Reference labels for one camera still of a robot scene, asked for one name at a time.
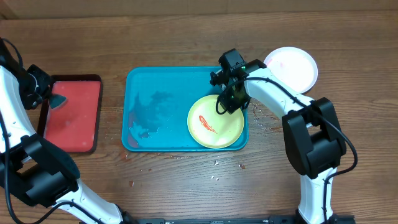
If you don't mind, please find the teal plastic serving tray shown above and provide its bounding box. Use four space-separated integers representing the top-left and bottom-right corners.
121 65 249 153

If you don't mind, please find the dark tray with red liquid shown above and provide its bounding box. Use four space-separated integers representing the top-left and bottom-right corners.
37 74 103 154

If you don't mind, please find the dark green sponge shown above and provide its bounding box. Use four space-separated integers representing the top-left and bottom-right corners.
48 93 67 109

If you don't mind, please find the yellow-green plate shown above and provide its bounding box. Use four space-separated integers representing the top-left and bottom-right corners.
187 95 248 151

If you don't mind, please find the white plate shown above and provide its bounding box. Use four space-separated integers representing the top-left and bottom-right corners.
264 47 318 93

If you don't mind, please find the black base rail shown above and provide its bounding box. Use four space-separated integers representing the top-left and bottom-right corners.
133 214 356 224

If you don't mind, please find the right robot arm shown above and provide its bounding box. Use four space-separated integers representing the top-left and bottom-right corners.
210 49 346 223

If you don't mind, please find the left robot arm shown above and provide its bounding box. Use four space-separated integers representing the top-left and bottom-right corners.
1 38 138 223

